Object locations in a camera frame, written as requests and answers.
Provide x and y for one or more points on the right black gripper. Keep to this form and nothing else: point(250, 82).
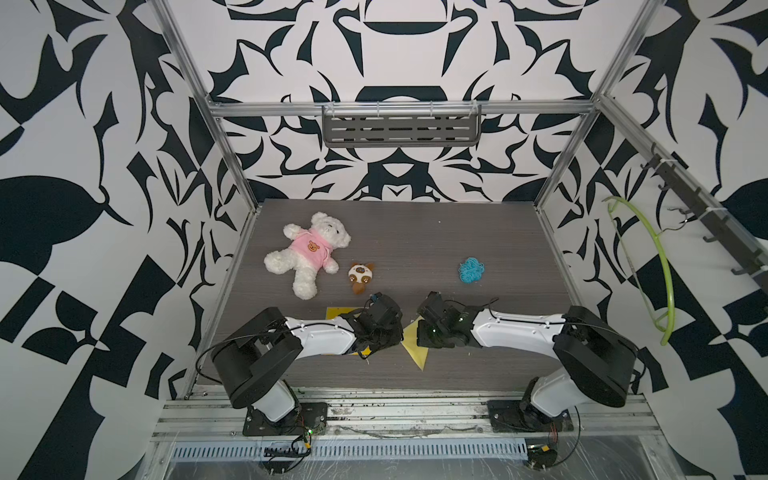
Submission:
point(421, 339)

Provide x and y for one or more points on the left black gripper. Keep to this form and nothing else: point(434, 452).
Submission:
point(398, 333)

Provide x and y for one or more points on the light yellow square paper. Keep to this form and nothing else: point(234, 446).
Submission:
point(410, 342)

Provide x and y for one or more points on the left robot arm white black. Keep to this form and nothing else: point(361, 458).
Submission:
point(250, 364)

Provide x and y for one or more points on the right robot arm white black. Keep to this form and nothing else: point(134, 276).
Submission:
point(596, 362)

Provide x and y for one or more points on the dark yellow square paper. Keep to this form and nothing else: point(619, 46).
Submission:
point(333, 312)

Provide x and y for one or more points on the small brown white plush toy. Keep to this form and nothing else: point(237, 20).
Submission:
point(360, 275)

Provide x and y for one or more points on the turquoise yarn ball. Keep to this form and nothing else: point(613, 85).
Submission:
point(471, 270)

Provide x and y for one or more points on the white teddy bear pink shirt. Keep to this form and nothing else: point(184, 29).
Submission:
point(310, 251)

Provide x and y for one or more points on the white perforated cable duct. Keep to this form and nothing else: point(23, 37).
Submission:
point(514, 449)

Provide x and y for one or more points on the grey slotted wall shelf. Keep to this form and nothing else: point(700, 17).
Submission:
point(401, 125)

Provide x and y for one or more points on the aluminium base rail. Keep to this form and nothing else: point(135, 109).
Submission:
point(385, 413)

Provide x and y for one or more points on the black wall hook rail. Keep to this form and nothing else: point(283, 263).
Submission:
point(722, 225)

